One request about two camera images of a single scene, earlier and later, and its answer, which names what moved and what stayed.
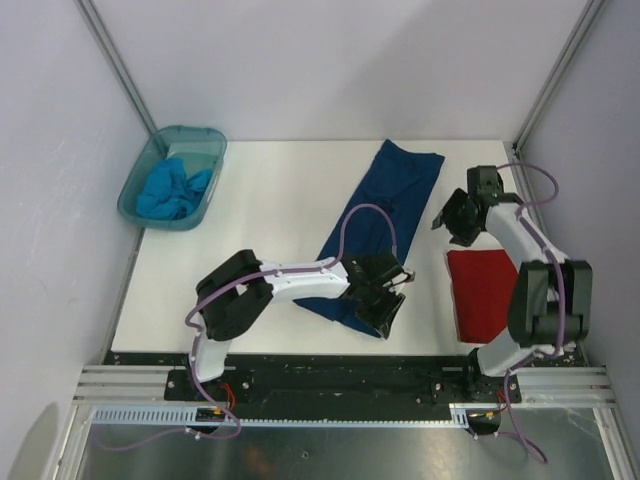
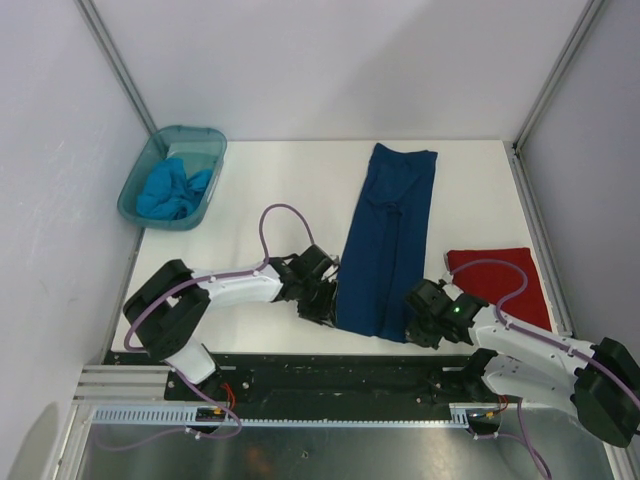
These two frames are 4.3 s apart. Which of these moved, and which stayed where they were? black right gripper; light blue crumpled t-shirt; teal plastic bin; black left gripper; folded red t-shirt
Moved: black right gripper; black left gripper
Stayed: light blue crumpled t-shirt; folded red t-shirt; teal plastic bin
